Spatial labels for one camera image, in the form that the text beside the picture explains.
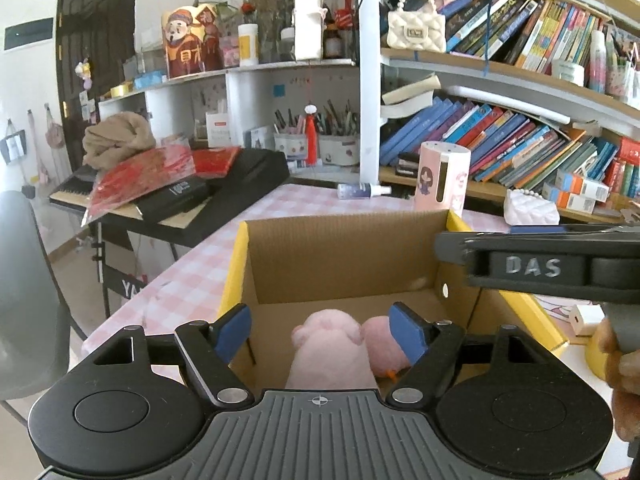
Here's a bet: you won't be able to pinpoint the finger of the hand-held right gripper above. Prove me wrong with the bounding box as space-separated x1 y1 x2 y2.
434 225 640 266

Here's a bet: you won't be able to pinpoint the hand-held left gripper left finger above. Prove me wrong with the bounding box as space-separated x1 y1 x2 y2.
89 304 256 408

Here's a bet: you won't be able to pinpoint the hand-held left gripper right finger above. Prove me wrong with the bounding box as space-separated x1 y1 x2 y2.
387 302 556 406

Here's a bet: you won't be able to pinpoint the pink plush toy orange detail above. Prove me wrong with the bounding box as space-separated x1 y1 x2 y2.
360 316 417 380

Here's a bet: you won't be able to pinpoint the small white box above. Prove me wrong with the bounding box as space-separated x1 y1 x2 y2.
569 304 607 337

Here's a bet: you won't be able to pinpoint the pale pink plush toy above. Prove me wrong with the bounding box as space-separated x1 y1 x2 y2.
285 310 381 391

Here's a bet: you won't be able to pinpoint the cardboard box with yellow flaps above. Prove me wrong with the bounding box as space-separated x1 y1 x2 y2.
218 208 571 396

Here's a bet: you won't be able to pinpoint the yellow plush toy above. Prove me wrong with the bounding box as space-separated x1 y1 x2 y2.
584 334 613 380

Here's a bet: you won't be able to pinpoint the person's right hand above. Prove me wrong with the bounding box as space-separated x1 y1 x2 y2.
596 317 640 443

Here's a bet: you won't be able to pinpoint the white quilted pearl pouch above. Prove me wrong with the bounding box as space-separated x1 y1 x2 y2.
503 188 561 226

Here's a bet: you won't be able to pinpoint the pink cartoon canister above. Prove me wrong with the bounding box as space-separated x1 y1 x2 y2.
413 141 472 213

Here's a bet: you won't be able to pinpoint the white orange medicine boxes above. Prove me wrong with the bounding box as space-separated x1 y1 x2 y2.
542 169 611 214

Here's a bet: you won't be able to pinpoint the small spray bottle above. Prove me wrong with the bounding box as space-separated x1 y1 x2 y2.
337 182 392 201

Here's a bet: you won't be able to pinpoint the row of blue-spined books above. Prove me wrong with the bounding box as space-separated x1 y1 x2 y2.
379 95 640 197

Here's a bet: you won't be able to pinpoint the black keyboard stand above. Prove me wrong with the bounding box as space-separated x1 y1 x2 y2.
92 220 182 319

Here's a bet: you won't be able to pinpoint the black long case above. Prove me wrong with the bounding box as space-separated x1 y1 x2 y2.
137 177 209 222

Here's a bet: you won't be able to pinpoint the white pen holder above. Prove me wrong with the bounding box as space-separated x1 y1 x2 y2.
318 133 360 166
273 131 309 164

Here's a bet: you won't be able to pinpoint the black electronic keyboard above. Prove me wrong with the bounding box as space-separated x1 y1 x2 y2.
48 150 292 249

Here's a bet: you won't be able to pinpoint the red envelopes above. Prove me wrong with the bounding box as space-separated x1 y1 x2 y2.
192 147 242 177

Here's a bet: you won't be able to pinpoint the red tassel ornament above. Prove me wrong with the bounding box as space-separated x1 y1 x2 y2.
303 104 320 166

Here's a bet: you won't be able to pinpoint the white bookshelf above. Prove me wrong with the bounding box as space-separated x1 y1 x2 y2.
98 0 640 226

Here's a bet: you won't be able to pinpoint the red packet in clear bag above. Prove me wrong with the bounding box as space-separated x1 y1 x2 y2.
81 146 197 217

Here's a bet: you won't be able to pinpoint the white box red label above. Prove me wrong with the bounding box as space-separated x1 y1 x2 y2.
205 111 232 149

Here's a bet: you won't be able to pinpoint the white jar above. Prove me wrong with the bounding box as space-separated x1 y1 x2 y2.
552 59 586 87

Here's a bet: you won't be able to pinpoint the grey chair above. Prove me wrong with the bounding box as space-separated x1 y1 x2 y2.
0 191 72 403

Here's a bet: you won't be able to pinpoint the pastel tall bottle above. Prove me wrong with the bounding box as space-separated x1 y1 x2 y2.
589 29 607 92

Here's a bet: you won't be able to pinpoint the brown bundled cloth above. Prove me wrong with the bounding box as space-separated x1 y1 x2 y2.
82 113 157 171

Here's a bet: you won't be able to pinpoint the row of slanted books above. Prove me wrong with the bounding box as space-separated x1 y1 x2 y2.
444 0 608 75

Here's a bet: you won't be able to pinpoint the brown glass bottle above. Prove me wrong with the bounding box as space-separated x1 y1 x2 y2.
323 24 341 60

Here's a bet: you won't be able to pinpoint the white tall carton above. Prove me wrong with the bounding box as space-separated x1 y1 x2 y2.
293 0 324 61

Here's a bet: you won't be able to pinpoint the pink hanging bag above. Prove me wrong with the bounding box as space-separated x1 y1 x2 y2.
44 104 66 150

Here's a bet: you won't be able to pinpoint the white bottle yellow label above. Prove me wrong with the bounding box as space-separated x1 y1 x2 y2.
238 23 260 68

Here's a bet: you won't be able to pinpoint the hanging tote bag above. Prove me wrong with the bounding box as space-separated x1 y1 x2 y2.
0 119 27 165

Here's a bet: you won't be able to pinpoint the cartoon figure canister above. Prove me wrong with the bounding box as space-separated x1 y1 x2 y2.
160 2 224 80

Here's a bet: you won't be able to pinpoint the dark wooden door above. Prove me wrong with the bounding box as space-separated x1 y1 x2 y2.
56 0 137 130

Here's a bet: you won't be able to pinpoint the white quilted pearl-handle handbag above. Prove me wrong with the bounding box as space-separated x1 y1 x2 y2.
387 0 447 54

